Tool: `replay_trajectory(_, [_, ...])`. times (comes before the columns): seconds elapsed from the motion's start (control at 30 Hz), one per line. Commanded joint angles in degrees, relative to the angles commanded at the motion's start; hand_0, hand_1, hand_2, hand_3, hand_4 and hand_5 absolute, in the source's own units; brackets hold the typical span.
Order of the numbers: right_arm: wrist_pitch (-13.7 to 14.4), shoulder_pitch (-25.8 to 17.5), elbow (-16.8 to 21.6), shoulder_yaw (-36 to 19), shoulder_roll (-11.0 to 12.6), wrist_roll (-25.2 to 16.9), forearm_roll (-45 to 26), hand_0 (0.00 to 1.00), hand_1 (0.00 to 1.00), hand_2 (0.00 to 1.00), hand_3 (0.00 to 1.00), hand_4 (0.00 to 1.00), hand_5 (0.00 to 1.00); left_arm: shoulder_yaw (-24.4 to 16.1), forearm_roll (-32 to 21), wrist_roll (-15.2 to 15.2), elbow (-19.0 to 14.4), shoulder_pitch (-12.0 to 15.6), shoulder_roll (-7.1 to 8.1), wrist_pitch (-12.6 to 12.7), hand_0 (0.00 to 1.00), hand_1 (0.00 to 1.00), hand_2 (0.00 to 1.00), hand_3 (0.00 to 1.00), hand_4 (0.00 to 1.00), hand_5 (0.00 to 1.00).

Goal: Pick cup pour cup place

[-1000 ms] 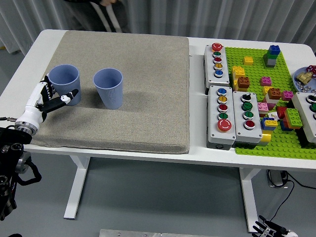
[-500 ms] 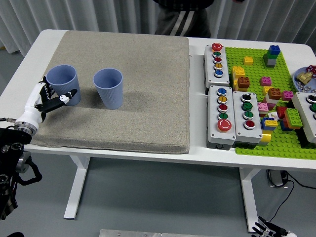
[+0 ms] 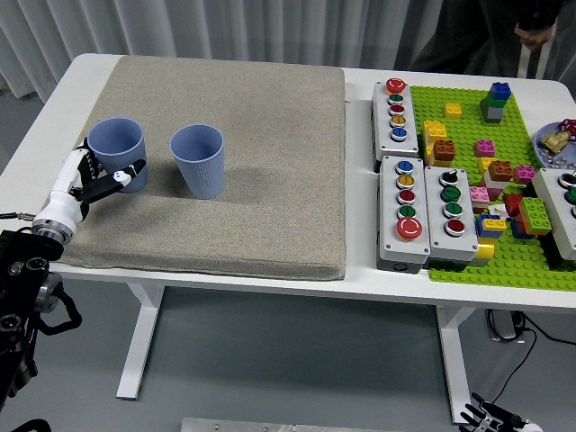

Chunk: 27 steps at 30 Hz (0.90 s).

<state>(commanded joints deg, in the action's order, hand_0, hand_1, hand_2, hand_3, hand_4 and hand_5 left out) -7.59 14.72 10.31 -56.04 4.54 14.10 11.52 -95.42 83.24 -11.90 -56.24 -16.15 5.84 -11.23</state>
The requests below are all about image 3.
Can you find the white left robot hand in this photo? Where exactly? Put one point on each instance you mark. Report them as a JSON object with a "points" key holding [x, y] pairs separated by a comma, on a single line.
{"points": [[60, 209]]}

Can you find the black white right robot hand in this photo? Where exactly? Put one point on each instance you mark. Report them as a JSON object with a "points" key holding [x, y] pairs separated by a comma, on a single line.
{"points": [[517, 423]]}

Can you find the blue ribbed plastic cup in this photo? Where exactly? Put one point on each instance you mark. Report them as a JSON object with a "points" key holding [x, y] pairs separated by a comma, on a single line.
{"points": [[202, 175], [119, 148]]}

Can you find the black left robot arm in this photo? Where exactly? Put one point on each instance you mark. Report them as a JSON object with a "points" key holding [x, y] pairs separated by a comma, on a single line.
{"points": [[22, 270]]}

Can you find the white table leg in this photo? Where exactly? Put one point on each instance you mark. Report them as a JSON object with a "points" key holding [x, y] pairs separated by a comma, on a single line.
{"points": [[454, 369], [137, 351]]}

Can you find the white power strip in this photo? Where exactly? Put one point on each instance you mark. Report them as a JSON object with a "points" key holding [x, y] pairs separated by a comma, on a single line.
{"points": [[504, 326]]}

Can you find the yellow grey toy brick stack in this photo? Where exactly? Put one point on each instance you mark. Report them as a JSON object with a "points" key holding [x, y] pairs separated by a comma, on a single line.
{"points": [[485, 251]]}

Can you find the four-button box black selector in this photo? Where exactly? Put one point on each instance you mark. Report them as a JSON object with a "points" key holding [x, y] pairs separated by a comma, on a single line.
{"points": [[454, 245]]}

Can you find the grey-brown fabric mat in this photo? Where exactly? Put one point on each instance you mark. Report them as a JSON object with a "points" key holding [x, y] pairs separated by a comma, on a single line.
{"points": [[252, 171]]}

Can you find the blue yellow toy brick stack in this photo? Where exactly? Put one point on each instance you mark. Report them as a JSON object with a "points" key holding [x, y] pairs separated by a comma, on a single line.
{"points": [[490, 226]]}

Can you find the green toy brick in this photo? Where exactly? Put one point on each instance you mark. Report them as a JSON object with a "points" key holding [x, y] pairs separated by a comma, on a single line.
{"points": [[534, 215]]}

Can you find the five-button box large red stop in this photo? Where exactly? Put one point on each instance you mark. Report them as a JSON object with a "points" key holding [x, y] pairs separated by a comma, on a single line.
{"points": [[402, 247]]}

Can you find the red toy brick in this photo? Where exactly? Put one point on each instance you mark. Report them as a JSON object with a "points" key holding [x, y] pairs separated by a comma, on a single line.
{"points": [[512, 204]]}

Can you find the grey button box black base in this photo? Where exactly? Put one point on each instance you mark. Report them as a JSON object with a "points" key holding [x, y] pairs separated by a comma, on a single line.
{"points": [[555, 207]]}

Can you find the pink toy brick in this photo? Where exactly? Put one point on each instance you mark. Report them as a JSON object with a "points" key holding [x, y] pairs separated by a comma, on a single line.
{"points": [[478, 196], [484, 148], [524, 174]]}

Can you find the white curtain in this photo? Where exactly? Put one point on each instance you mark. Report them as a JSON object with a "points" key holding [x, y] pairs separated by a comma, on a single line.
{"points": [[225, 27]]}

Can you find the brown toy brick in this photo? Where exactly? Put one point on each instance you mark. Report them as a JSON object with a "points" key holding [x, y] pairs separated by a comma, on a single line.
{"points": [[444, 151], [500, 171]]}

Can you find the blue plate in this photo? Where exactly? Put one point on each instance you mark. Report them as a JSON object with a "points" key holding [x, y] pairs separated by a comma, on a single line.
{"points": [[542, 155]]}

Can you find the gold metal fitting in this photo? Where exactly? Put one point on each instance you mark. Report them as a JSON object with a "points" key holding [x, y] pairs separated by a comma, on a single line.
{"points": [[553, 140]]}

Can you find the green toy brick baseplate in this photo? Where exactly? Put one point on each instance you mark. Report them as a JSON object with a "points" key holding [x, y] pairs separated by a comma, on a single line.
{"points": [[468, 130]]}

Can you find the five-button grey control box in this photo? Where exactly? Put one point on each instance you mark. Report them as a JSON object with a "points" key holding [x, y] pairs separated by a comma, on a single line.
{"points": [[398, 144]]}

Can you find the blue green grey brick tower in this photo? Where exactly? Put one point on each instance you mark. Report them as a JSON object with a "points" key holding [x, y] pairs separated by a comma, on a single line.
{"points": [[494, 108]]}

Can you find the person's hand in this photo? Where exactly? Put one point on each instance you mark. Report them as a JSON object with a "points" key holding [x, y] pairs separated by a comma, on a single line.
{"points": [[533, 37]]}

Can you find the person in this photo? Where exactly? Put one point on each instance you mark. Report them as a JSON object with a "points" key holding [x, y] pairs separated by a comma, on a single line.
{"points": [[477, 36]]}

